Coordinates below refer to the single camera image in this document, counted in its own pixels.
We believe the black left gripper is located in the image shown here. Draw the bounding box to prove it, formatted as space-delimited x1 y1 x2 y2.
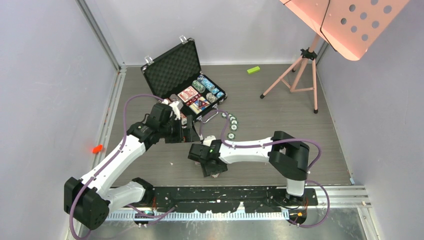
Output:
159 115 200 144

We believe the red playing card box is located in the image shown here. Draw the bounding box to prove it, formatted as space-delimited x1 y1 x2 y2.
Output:
177 86 199 103

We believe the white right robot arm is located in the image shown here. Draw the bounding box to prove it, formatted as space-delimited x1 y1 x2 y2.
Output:
188 131 310 205

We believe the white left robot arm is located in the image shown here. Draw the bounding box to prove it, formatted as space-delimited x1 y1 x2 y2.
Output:
64 103 200 230

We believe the black poker set case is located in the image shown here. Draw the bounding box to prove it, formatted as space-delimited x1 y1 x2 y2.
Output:
140 36 228 122

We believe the blue-orange chip row in case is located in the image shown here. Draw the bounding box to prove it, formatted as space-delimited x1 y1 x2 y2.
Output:
169 94 182 102

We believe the green 20 chip lone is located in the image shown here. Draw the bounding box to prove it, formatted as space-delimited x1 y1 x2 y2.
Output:
227 132 236 140

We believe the card deck in case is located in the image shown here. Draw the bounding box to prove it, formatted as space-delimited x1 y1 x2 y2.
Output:
189 96 210 114

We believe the green chip row in case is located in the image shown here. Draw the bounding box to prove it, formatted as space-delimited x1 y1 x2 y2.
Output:
191 80 206 93

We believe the grey chip row in case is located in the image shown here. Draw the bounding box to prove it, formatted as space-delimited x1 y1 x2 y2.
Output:
206 92 218 104

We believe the blue chip row in case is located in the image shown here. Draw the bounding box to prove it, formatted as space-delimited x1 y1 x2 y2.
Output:
197 74 225 99

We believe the green block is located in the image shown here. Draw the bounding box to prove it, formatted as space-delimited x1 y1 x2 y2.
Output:
246 66 261 75

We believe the pink tripod stand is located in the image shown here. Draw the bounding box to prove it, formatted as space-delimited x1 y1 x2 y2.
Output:
259 33 321 114

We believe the pink perforated panel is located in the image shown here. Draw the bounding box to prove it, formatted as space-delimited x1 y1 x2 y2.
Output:
282 0 409 61

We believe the orange clip on rail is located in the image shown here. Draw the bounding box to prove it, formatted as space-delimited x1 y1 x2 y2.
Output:
92 144 103 154

